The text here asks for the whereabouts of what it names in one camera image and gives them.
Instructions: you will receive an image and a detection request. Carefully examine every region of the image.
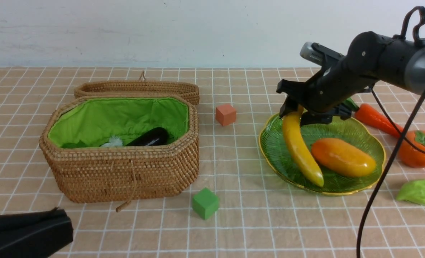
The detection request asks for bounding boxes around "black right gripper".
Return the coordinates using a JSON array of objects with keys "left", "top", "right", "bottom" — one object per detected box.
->
[{"left": 276, "top": 55, "right": 374, "bottom": 125}]

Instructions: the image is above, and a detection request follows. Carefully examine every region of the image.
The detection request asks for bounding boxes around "white radish with leaves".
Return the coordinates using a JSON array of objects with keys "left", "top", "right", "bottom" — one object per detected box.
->
[{"left": 61, "top": 136, "right": 124, "bottom": 149}]

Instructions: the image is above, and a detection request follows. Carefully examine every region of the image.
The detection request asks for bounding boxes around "woven wicker basket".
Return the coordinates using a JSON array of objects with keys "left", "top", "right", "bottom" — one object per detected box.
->
[{"left": 39, "top": 94, "right": 200, "bottom": 212}]

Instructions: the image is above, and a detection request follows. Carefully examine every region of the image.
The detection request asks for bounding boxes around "green bitter gourd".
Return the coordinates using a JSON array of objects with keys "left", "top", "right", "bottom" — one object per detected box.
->
[{"left": 396, "top": 179, "right": 425, "bottom": 206}]

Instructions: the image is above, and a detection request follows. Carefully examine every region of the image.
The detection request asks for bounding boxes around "orange foam cube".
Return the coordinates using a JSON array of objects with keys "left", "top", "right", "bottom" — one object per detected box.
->
[{"left": 215, "top": 104, "right": 237, "bottom": 127}]

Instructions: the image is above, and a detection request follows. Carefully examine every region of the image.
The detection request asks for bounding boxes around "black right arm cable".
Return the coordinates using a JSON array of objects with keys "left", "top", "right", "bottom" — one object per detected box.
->
[{"left": 356, "top": 6, "right": 425, "bottom": 258}]

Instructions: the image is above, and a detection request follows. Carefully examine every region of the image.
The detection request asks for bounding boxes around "green glass leaf plate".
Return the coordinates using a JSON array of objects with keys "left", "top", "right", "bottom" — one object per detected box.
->
[{"left": 259, "top": 113, "right": 386, "bottom": 196}]

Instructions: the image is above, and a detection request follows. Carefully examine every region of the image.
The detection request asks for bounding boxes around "yellow banana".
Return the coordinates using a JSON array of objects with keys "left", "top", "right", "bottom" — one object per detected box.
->
[{"left": 282, "top": 105, "right": 324, "bottom": 187}]

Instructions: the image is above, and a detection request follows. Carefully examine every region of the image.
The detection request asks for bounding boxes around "green foam cube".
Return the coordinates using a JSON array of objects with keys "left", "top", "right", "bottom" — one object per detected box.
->
[{"left": 192, "top": 187, "right": 220, "bottom": 220}]

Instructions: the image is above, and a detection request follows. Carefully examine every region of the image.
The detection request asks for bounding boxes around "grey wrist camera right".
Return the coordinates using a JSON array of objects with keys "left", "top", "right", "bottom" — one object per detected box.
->
[{"left": 300, "top": 42, "right": 344, "bottom": 66}]

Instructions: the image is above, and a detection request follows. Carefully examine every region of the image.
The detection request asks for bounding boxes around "wicker basket lid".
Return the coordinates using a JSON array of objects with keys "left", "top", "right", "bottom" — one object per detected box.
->
[{"left": 74, "top": 72, "right": 200, "bottom": 105}]

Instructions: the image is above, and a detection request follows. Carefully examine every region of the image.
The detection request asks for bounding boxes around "beige checkered tablecloth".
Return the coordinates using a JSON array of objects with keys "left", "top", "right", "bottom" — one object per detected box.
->
[{"left": 0, "top": 67, "right": 425, "bottom": 258}]

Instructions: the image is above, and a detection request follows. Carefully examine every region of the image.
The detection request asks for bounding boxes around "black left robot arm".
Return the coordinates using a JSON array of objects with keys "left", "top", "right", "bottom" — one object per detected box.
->
[{"left": 0, "top": 207, "right": 74, "bottom": 258}]

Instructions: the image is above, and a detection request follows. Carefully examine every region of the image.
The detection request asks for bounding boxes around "purple eggplant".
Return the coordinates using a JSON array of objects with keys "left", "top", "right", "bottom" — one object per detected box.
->
[{"left": 125, "top": 127, "right": 169, "bottom": 147}]

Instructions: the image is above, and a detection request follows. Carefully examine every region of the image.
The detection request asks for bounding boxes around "orange persimmon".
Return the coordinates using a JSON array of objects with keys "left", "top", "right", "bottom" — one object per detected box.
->
[{"left": 398, "top": 130, "right": 425, "bottom": 168}]

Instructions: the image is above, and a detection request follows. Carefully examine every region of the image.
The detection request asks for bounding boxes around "orange yellow mango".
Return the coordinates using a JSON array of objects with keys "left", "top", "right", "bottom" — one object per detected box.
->
[{"left": 311, "top": 138, "right": 377, "bottom": 177}]

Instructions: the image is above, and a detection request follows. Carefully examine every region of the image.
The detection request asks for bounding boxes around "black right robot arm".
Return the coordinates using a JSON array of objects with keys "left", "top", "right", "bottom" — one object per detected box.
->
[{"left": 276, "top": 31, "right": 425, "bottom": 126}]

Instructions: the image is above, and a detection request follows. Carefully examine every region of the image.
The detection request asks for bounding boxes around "orange carrot with leaves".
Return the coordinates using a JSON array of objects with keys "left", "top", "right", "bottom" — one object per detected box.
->
[{"left": 343, "top": 98, "right": 403, "bottom": 139}]

